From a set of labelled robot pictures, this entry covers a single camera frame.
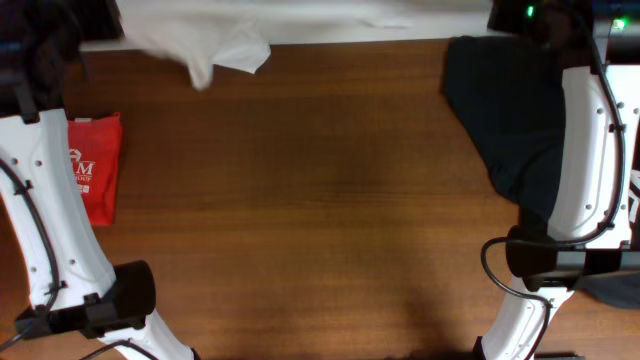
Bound white t-shirt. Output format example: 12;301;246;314
117;0;492;90

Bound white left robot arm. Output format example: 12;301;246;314
1;0;197;360

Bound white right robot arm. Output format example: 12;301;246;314
472;1;639;360

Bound black garment pile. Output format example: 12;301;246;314
442;36;593;227

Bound folded red printed t-shirt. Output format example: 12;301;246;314
68;113;122;226

